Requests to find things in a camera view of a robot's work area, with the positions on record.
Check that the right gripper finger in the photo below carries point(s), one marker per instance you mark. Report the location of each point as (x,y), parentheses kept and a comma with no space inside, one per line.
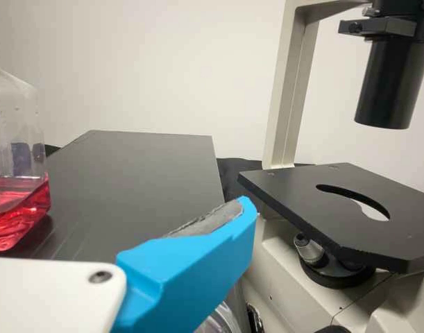
(184,270)

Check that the petri dish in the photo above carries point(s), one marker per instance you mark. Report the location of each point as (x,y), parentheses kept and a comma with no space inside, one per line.
(220,317)

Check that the black platform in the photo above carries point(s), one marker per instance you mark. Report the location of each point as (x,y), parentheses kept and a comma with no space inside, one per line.
(128,187)

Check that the cream microscope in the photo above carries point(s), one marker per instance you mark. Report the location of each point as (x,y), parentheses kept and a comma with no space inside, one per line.
(336,215)

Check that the red liquid bottle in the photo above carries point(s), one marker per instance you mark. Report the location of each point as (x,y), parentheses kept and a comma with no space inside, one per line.
(14,208)

